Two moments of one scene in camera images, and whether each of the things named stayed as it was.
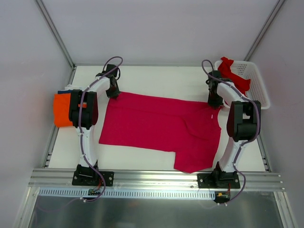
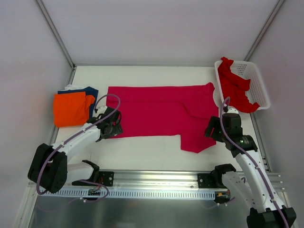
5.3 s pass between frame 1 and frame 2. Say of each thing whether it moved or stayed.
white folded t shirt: stayed
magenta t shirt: moved
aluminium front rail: stayed
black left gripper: moved
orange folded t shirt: stayed
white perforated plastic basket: stayed
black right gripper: moved
